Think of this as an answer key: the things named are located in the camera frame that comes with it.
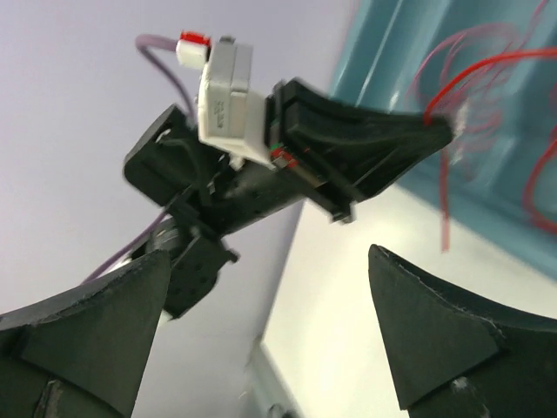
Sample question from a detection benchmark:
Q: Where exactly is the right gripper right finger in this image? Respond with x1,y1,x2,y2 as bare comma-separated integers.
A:
368,245,556,418

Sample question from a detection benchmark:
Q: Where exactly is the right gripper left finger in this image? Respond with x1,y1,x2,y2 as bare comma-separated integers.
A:
1,251,171,417

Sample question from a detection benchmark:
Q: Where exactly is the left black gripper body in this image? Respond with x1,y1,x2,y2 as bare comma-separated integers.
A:
265,82,355,224

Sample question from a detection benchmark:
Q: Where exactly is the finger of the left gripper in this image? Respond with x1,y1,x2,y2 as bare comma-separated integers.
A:
325,134,448,205
282,78,453,154

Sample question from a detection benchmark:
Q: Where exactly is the thin pink wire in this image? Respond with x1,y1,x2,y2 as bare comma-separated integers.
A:
404,0,557,184

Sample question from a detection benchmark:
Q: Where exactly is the dark red long wire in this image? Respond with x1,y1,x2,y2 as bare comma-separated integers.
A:
424,46,557,253

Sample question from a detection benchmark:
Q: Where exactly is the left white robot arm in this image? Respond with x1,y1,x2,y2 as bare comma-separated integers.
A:
124,79,453,319

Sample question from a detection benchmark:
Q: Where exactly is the teal compartment tray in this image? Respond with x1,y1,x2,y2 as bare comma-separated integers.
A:
332,1,556,277

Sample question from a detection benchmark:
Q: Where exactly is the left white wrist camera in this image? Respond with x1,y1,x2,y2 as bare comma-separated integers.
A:
176,31,273,170

